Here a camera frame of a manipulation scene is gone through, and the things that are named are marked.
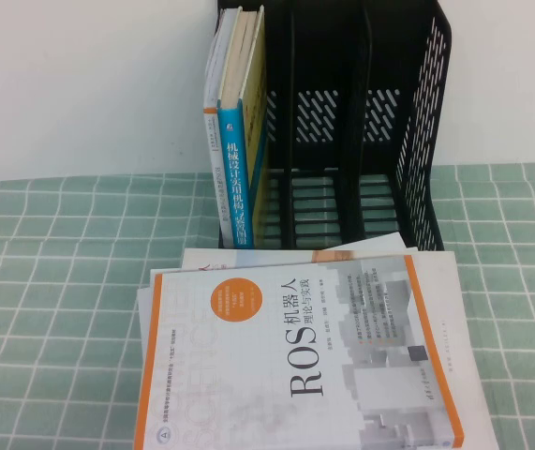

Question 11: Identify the yellow teal hardcover book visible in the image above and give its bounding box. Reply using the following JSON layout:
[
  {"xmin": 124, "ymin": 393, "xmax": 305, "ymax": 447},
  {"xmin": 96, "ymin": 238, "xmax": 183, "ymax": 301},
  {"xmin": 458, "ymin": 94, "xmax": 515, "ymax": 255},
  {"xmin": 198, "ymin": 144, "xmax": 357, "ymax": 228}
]
[{"xmin": 216, "ymin": 4, "xmax": 271, "ymax": 249}]

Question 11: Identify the white book with orange spine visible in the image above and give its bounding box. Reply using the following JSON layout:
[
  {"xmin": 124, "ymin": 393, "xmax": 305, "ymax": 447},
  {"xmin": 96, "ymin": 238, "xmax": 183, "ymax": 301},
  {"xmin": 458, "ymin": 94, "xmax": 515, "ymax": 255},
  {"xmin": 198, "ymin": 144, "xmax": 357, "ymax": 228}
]
[{"xmin": 202, "ymin": 6, "xmax": 245, "ymax": 248}]

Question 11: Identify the white orange ROS book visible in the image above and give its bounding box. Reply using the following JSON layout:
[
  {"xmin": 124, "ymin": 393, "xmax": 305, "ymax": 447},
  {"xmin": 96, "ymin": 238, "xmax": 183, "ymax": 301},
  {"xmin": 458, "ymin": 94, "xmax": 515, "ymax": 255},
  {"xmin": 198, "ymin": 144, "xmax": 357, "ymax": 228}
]
[{"xmin": 132, "ymin": 254, "xmax": 467, "ymax": 450}]

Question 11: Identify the black mesh book holder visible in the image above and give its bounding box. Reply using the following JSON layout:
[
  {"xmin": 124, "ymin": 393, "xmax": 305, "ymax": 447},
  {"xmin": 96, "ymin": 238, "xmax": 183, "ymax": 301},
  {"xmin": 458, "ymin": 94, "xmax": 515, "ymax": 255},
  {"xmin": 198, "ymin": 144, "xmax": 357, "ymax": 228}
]
[{"xmin": 215, "ymin": 0, "xmax": 456, "ymax": 253}]

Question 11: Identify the plain white book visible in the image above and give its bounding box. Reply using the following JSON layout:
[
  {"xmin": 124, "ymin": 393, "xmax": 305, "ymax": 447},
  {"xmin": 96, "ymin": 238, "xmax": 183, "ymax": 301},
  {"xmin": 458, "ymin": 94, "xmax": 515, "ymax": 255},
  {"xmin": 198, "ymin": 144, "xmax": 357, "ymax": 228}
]
[{"xmin": 136, "ymin": 231, "xmax": 500, "ymax": 450}]

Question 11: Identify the green checked tablecloth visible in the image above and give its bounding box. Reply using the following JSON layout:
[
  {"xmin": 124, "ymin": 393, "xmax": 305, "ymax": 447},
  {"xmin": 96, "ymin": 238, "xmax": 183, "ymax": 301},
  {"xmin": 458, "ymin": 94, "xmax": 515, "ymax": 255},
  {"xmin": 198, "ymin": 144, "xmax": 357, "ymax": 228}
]
[{"xmin": 0, "ymin": 161, "xmax": 535, "ymax": 450}]

